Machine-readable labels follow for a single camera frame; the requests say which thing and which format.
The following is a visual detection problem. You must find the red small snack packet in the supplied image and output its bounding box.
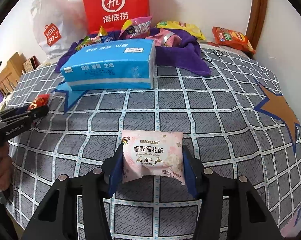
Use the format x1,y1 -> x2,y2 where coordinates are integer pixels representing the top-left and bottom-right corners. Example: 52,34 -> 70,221
28,94 -> 50,110

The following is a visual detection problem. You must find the pink snowflake crisp packet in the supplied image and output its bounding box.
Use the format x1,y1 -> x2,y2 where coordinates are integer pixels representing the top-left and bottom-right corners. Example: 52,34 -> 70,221
122,130 -> 185,185

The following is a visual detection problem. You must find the green snack packet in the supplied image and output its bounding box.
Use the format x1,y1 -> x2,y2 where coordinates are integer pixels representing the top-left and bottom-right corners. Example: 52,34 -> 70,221
75,36 -> 93,51

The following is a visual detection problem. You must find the yellow small snack packet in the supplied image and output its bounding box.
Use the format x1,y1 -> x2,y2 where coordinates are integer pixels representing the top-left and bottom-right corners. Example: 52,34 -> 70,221
97,26 -> 108,37

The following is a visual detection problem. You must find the pink yellow snack bag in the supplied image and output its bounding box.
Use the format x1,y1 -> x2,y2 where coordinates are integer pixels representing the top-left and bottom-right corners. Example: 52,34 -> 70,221
119,16 -> 153,40

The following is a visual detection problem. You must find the red white fruit snack packet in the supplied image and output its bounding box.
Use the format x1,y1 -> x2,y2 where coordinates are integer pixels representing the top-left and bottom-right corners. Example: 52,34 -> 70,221
90,35 -> 115,44

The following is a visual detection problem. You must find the pink foil snack bag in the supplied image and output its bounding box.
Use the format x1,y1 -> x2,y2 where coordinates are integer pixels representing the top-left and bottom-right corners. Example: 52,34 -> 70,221
152,28 -> 182,48

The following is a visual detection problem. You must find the person's left hand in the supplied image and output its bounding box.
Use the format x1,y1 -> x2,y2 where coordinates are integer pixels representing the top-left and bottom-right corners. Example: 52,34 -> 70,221
0,142 -> 13,192

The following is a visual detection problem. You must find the wooden headboard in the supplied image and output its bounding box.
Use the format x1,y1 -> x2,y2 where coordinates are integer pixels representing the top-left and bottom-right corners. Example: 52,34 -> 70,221
0,52 -> 26,96

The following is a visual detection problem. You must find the grey checked bed sheet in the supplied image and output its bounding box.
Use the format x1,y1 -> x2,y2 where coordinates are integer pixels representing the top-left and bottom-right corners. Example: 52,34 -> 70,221
6,48 -> 301,237

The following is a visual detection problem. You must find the white Miniso plastic bag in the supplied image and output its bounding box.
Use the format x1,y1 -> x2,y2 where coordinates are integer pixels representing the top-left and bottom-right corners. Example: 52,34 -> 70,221
31,0 -> 87,59

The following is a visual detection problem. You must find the blue tissue pack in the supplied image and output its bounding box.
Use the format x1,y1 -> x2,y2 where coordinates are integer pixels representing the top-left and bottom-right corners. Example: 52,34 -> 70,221
60,38 -> 156,90

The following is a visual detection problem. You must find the purple towel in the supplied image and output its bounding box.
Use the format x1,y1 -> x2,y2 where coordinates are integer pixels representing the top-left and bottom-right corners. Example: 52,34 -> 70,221
54,29 -> 211,77

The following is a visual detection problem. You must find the red paper Haidilao bag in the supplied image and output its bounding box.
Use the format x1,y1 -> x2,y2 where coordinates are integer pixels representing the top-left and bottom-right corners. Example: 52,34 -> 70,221
83,0 -> 149,34

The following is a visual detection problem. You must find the orange chips bag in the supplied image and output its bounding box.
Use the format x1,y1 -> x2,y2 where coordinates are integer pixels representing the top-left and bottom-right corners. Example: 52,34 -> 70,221
212,27 -> 256,54

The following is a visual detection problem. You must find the yellow chips bag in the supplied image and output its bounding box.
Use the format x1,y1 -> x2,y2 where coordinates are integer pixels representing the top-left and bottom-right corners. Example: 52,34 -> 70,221
156,21 -> 206,41

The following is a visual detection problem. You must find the brown wooden door frame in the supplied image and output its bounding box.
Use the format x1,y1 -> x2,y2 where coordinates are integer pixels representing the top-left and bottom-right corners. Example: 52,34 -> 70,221
246,0 -> 268,49

